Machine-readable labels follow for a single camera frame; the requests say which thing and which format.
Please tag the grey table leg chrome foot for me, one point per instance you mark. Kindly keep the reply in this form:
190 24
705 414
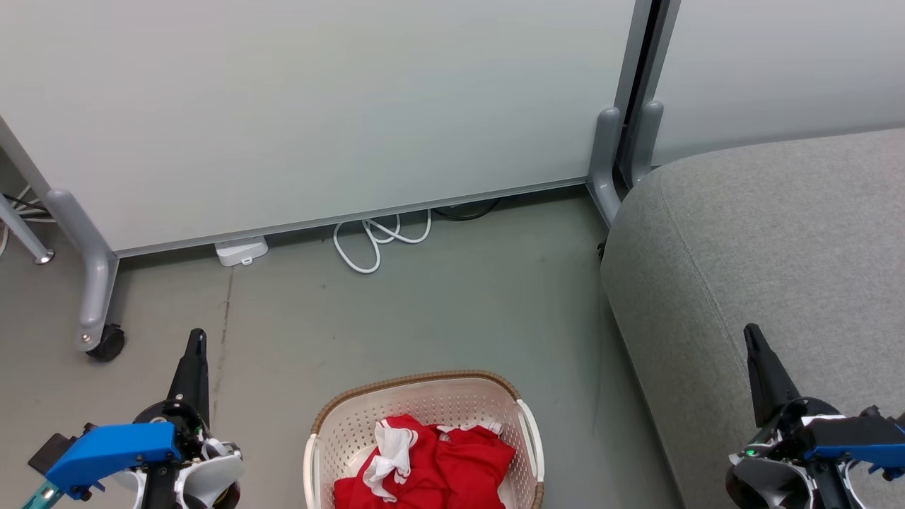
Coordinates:
25 237

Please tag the short grey partition leg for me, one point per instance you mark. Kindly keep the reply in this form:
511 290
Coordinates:
647 141
602 162

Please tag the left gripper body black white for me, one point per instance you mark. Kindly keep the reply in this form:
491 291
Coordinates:
191 431

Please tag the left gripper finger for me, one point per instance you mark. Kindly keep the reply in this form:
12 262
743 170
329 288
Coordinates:
192 375

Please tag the cream plastic laundry basket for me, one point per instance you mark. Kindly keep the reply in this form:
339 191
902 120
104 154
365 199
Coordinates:
424 396

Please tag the long grey partition leg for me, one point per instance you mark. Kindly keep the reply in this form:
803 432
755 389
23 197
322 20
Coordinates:
95 283

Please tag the large white partition panel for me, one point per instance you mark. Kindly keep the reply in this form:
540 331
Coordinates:
318 106

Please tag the large black caster wheel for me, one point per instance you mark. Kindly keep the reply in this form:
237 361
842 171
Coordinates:
108 344

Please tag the grey fabric sofa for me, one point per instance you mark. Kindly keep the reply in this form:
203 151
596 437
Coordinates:
778 247

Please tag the red garment with white strip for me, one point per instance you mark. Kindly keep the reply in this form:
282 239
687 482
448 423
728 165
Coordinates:
396 466

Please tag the white power adapter box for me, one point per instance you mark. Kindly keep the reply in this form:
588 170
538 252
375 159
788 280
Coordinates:
242 251

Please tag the narrow white partition panel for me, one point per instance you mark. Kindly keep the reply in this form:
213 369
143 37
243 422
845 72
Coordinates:
778 71

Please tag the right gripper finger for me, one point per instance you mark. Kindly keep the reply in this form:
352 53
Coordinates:
769 382

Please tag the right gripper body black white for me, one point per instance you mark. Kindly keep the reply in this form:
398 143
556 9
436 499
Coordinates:
778 452

